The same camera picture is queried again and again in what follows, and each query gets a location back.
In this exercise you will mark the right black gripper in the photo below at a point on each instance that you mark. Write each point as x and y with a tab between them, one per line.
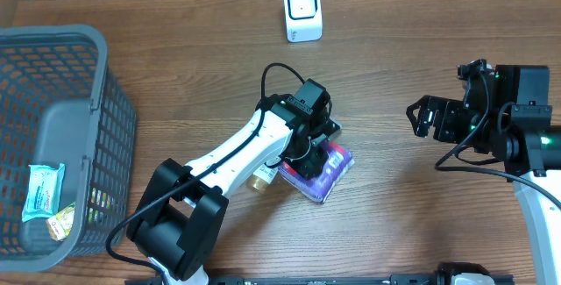
444	109

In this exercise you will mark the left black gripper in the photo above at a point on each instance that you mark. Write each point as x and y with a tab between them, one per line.
314	162

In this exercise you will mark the purple snack package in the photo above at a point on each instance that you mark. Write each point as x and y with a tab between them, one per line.
335	167

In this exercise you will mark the white Pantene tube gold cap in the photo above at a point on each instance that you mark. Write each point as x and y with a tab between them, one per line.
261	178

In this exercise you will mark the mint green wipes pack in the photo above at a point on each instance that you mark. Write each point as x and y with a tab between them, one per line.
43	194

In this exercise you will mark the green yellow juice carton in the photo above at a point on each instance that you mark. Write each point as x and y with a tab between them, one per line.
60	224

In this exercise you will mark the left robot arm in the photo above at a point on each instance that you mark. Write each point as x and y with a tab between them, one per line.
181	212

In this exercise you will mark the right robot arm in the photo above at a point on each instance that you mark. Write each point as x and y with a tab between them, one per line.
502	127

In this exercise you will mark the white barcode scanner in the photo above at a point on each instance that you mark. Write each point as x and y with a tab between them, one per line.
303	19

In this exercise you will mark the grey plastic shopping basket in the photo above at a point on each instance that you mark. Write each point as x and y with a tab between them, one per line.
62	107

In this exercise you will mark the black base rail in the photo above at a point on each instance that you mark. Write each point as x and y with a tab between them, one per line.
446	273

